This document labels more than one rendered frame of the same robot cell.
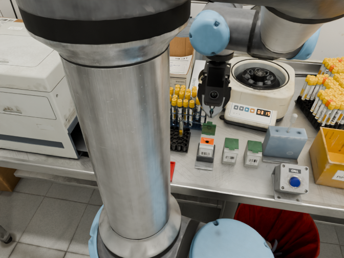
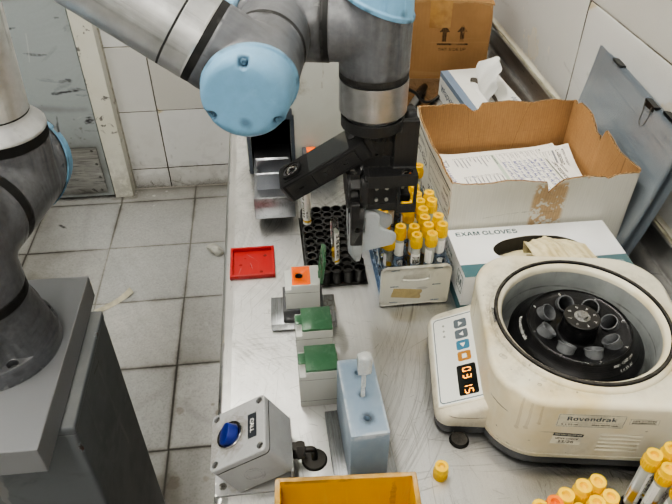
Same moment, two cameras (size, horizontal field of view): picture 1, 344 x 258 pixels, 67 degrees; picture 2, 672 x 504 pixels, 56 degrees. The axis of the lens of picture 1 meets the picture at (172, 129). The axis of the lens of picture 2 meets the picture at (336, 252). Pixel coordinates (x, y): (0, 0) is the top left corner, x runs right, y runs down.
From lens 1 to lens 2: 0.81 m
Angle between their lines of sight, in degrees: 53
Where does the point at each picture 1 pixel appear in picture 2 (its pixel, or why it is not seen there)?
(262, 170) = (296, 417)
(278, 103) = (490, 384)
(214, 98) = (284, 175)
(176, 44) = (608, 164)
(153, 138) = not seen: outside the picture
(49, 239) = not seen: hidden behind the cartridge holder
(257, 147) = (315, 360)
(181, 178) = (241, 291)
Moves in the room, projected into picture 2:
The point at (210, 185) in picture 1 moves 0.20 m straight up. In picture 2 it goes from (235, 333) to (218, 216)
